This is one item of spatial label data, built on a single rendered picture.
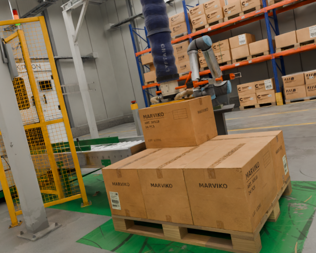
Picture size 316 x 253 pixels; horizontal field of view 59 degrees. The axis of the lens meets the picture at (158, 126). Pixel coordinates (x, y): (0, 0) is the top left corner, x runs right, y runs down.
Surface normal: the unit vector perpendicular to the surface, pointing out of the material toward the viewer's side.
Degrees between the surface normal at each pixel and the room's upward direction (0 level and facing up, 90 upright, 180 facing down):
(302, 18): 90
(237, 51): 87
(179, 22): 92
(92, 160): 90
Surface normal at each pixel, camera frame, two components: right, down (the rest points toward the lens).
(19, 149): 0.79, -0.10
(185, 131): -0.61, 0.21
